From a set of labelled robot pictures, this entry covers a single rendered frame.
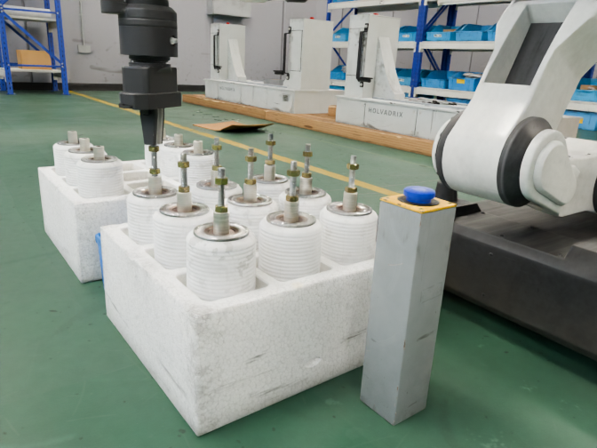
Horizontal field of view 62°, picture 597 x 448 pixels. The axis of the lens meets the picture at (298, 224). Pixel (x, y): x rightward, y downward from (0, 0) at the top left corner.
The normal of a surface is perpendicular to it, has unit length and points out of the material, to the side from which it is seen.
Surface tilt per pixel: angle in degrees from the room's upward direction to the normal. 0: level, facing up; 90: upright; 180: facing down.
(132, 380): 0
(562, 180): 90
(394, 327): 90
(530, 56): 64
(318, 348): 90
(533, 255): 46
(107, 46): 90
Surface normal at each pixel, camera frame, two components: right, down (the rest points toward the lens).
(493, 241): -0.54, -0.56
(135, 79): -0.34, 0.27
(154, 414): 0.05, -0.95
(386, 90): -0.81, 0.14
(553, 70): 0.58, 0.28
